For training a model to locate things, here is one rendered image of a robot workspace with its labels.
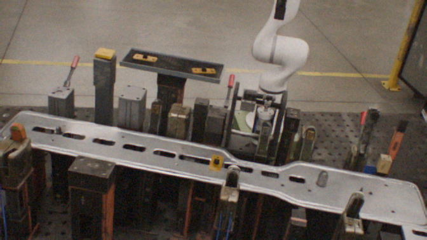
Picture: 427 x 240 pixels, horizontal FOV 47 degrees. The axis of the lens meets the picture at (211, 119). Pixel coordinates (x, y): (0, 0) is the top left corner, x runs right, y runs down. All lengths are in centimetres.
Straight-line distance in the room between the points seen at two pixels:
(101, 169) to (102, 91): 51
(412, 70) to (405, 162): 234
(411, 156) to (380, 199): 92
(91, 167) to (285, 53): 93
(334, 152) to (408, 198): 74
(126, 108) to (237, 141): 41
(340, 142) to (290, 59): 61
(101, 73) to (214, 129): 48
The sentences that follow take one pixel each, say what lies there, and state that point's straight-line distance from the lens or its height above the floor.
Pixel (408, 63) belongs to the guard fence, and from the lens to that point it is 479.
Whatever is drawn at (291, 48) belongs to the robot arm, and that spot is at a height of 120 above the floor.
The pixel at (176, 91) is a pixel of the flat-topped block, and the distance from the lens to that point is 182.
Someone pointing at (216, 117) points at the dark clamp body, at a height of 108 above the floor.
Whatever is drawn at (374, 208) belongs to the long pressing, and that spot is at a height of 100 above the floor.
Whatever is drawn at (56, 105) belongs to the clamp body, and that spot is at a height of 103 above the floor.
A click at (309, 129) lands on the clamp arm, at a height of 110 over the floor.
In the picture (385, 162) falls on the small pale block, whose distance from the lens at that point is 171.
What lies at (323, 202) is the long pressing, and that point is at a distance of 154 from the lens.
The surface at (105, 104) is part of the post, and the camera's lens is 194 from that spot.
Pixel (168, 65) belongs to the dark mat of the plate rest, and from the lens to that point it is 180.
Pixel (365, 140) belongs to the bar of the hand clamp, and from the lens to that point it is 170.
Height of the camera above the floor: 193
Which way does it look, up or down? 31 degrees down
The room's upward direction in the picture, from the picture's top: 8 degrees clockwise
